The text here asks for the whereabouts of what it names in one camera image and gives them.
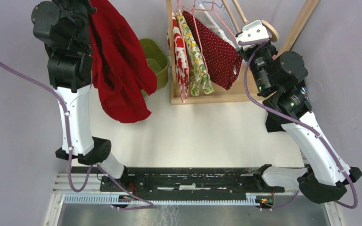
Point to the blue wire hanger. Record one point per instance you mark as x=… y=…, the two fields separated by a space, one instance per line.
x=212 y=4

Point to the white slotted cable duct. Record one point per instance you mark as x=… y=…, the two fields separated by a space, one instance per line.
x=123 y=199

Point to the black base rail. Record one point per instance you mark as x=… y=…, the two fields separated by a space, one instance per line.
x=194 y=184

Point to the black garment with flower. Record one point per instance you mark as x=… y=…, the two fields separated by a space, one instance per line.
x=286 y=74

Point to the white garment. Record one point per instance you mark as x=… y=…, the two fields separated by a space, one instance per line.
x=208 y=21

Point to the wooden clothes rack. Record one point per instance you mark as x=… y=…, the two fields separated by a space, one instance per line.
x=237 y=92

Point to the pink wire hanger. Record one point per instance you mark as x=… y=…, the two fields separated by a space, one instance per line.
x=215 y=50

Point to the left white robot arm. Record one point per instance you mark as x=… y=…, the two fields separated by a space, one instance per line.
x=63 y=27

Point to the green plastic basket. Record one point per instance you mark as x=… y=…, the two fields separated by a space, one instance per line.
x=157 y=60

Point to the cream plastic hanger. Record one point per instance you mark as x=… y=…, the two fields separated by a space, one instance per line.
x=256 y=18

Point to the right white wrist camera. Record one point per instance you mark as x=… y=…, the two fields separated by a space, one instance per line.
x=252 y=34

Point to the dark red polka-dot garment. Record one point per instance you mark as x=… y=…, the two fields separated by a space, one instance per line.
x=223 y=63

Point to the red poppy print garment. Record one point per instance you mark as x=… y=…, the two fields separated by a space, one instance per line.
x=181 y=61

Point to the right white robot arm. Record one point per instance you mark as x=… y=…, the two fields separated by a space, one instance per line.
x=325 y=177

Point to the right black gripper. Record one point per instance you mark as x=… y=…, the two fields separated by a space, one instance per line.
x=245 y=52

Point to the red skirt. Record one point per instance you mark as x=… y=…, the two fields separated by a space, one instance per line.
x=120 y=71

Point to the yellow floral print garment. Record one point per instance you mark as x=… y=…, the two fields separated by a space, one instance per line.
x=199 y=78

